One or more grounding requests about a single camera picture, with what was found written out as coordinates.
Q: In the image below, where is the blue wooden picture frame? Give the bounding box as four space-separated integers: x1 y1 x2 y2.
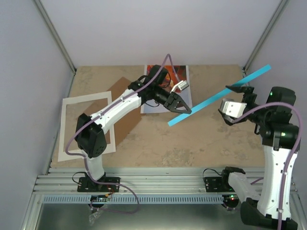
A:
168 65 271 127

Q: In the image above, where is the clear plastic bag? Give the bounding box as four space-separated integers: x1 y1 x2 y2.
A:
89 210 102 226

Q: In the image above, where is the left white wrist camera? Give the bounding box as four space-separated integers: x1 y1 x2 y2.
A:
171 80 189 92

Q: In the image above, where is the aluminium rail base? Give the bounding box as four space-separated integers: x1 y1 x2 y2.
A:
33 167 222 195

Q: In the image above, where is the brown cardboard backing board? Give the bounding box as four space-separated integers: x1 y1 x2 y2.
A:
83 77 142 147

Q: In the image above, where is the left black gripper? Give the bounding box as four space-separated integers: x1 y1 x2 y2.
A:
153 85 191 114

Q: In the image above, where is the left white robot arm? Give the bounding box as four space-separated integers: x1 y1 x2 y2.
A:
74 65 191 191

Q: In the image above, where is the right aluminium corner post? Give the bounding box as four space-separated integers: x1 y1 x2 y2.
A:
242 0 290 74

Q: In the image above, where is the hot air balloon photo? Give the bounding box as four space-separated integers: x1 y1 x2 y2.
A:
141 65 193 114

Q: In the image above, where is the left small circuit board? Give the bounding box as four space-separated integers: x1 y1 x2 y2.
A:
90 194 112 203

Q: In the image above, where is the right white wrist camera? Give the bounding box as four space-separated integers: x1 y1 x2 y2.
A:
219 98 247 118

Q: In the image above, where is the white mat board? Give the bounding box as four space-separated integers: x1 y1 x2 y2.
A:
58 91 112 161

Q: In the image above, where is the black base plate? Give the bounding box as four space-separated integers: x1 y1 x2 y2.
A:
77 176 120 193
203 176 234 192

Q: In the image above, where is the small circuit board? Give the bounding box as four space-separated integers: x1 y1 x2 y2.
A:
90 194 112 203
226 194 239 200

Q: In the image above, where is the grey slotted cable duct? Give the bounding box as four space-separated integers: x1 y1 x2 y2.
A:
42 195 224 205

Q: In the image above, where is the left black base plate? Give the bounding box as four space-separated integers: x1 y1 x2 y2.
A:
77 176 120 193

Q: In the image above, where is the right small circuit board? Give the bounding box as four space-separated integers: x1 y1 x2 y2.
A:
226 194 239 200

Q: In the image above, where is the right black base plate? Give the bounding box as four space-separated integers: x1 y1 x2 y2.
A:
203 176 234 192

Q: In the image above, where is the left aluminium corner post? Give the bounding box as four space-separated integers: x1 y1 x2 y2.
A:
33 0 76 75

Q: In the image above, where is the aluminium corner post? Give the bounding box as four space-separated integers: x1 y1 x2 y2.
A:
33 0 76 75
242 0 290 74

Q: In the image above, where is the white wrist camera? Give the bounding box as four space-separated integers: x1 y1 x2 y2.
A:
171 80 189 92
219 98 247 118

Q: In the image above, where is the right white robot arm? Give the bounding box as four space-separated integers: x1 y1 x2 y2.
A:
218 85 303 230

